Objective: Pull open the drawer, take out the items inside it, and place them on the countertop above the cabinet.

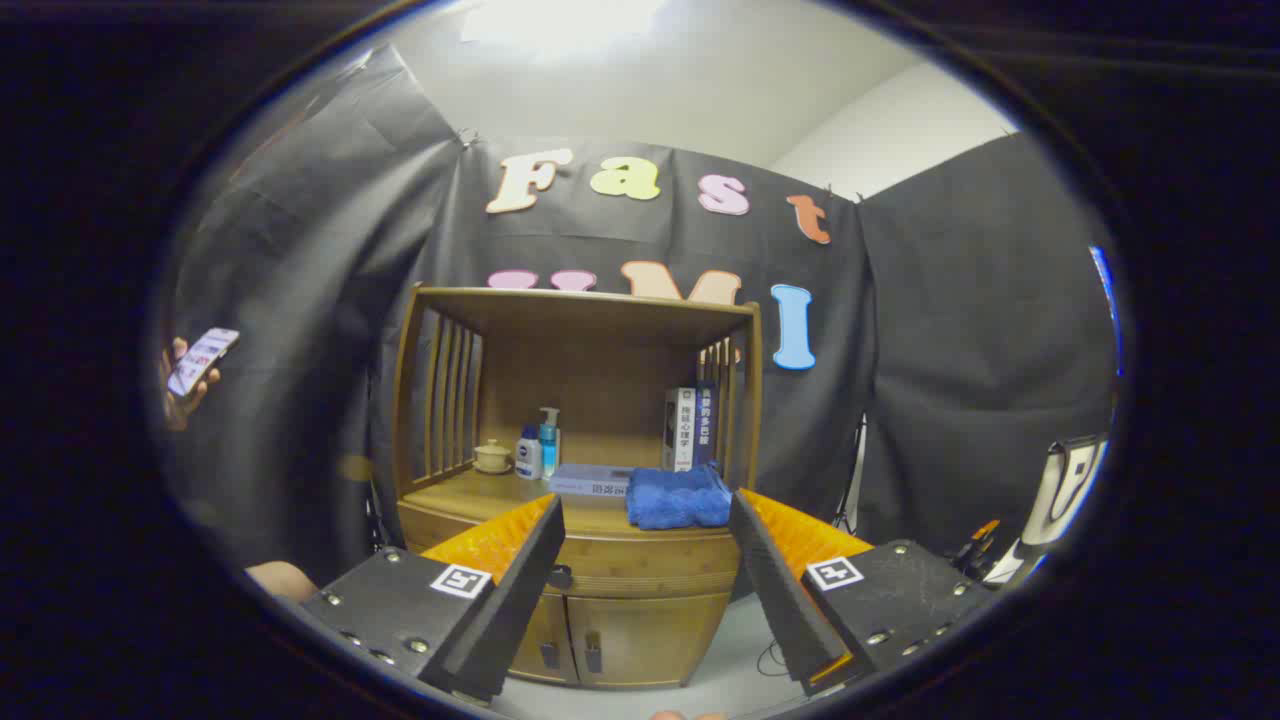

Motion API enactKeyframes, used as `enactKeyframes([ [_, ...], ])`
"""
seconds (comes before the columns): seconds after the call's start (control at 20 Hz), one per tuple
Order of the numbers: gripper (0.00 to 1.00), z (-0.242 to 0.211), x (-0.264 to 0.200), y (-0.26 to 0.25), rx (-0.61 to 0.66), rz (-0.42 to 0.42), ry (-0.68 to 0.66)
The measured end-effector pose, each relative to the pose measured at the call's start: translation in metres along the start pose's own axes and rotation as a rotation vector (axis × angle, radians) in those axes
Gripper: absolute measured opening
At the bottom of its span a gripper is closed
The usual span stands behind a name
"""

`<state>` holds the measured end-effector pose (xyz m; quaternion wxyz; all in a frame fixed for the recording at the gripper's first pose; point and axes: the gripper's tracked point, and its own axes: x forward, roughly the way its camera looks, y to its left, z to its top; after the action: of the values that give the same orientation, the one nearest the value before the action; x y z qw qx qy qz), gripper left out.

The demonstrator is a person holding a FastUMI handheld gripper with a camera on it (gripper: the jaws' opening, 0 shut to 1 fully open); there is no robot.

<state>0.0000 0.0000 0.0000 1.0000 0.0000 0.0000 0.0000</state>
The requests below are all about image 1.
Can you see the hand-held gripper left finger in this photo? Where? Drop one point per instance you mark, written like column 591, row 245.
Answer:
column 520, row 600

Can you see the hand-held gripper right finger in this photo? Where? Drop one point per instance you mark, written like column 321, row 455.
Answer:
column 775, row 590

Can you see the black drawer knob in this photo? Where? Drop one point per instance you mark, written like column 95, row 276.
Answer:
column 560, row 577

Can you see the wooden cabinet door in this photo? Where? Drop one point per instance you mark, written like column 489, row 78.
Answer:
column 645, row 640
column 545, row 645

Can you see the wooden countertop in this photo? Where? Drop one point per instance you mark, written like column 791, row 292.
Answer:
column 480, row 495

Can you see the wooden cabinet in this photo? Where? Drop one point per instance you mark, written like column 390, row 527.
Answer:
column 600, row 370

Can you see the blue folded towel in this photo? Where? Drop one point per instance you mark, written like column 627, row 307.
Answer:
column 680, row 498

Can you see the pale blue lying book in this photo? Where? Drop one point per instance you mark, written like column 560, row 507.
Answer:
column 590, row 480

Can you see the white bottle with blue cap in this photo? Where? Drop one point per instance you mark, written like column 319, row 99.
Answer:
column 529, row 458

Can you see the black backdrop stand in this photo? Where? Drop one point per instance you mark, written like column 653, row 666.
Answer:
column 853, row 470

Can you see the beige lidded teacup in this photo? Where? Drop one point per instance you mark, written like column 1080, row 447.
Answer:
column 492, row 458

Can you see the blue pump bottle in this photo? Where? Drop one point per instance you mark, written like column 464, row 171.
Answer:
column 549, row 445

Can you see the dark blue standing book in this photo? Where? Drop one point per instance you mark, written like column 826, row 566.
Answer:
column 705, row 425

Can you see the white standing book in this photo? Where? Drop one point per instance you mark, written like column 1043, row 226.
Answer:
column 682, row 430

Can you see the orange and black tool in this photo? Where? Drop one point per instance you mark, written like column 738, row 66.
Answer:
column 975, row 548

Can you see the smartphone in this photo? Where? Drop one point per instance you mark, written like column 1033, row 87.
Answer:
column 202, row 358

